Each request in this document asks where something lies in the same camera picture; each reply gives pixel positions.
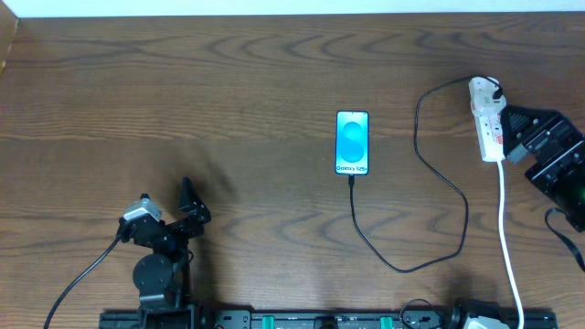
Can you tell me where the black USB charging cable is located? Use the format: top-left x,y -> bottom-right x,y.
346,74 -> 505,274

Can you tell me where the blue smartphone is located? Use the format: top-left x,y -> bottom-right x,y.
335,111 -> 369,175

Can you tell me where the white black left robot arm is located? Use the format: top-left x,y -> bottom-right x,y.
116,177 -> 211,328

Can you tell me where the white USB charger adapter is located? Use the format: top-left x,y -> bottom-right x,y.
468,77 -> 507,117

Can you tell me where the white power strip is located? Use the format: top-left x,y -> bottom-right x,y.
468,75 -> 509,163

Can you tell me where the white power strip cord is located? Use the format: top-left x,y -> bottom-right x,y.
495,159 -> 526,329

